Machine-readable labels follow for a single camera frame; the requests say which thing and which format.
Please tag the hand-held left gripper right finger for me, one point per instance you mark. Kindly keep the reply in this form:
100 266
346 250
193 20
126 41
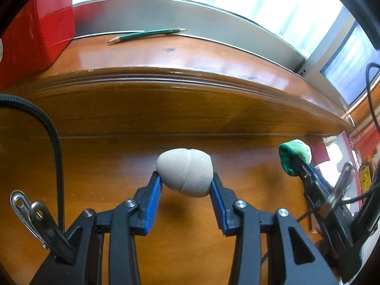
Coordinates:
219 207

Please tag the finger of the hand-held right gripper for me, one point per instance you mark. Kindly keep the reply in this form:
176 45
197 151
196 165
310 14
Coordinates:
301 169
320 179

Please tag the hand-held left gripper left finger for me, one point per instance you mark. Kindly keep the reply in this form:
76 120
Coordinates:
153 204

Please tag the green white sock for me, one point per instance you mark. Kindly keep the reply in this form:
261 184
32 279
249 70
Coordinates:
292 150

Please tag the beige egg-shaped sponge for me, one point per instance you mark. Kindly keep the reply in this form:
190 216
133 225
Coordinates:
184 170

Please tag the yellow box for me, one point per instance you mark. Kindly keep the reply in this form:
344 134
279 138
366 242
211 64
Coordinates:
365 175

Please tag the green pencil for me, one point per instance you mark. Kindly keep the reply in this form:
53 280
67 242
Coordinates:
142 34

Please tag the window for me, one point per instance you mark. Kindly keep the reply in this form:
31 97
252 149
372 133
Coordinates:
237 0

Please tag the red box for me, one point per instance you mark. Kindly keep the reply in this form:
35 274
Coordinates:
35 35

